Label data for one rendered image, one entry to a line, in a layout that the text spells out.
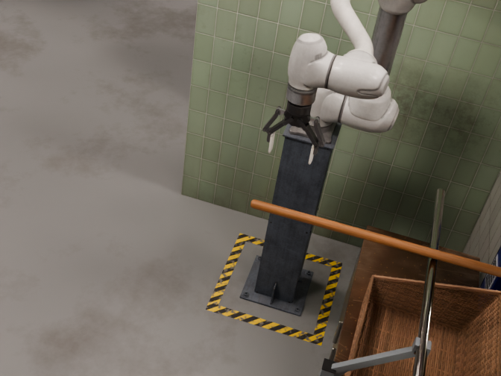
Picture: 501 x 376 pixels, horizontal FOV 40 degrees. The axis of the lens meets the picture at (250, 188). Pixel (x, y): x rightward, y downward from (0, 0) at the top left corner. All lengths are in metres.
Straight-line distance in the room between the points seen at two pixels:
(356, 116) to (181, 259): 1.35
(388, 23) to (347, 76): 0.58
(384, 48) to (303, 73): 0.64
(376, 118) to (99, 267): 1.64
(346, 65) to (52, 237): 2.21
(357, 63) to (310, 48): 0.14
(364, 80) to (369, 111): 0.78
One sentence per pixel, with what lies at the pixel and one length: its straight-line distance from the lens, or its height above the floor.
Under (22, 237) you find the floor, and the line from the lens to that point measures 3.79.
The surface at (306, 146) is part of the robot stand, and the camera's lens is 2.89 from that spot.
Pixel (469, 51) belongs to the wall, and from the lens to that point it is 3.23.
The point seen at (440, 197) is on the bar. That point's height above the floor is 1.17.
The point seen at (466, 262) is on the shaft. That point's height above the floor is 1.20.
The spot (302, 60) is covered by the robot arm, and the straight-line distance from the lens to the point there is 1.99.
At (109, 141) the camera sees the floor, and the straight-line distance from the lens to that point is 4.42.
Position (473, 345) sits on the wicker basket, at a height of 0.68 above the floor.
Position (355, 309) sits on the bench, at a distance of 2.81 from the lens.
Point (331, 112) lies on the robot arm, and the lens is 2.80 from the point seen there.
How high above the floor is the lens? 2.63
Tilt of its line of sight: 39 degrees down
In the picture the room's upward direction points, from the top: 10 degrees clockwise
